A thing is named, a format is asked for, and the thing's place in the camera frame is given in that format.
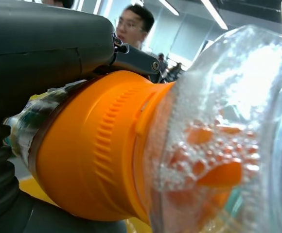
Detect person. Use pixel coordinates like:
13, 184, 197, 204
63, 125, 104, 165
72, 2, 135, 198
41, 0, 75, 9
116, 3, 156, 50

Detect orange bottle with clear cap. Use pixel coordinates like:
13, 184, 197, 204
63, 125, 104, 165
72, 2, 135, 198
3, 25, 282, 233

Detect yellow taped cardboard box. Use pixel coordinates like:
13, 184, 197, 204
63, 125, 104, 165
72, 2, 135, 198
19, 176, 153, 233

